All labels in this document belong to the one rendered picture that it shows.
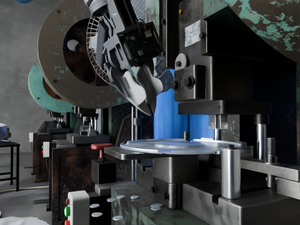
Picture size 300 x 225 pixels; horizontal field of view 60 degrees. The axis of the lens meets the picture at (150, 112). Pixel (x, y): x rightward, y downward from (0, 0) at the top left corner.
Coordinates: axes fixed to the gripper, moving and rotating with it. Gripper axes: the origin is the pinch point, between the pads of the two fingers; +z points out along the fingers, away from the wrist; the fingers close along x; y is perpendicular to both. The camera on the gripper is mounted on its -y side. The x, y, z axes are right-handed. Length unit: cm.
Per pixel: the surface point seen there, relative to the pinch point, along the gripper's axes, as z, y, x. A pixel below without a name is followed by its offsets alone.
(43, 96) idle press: -19, -313, 22
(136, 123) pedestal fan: 22, -93, 35
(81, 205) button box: 21.4, -30.4, -16.1
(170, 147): 11.2, -5.6, 4.4
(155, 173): 17.6, -12.1, 1.0
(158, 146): 10.7, -8.8, 3.2
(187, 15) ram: -15.3, -11.4, 27.0
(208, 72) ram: -0.4, -3.1, 19.7
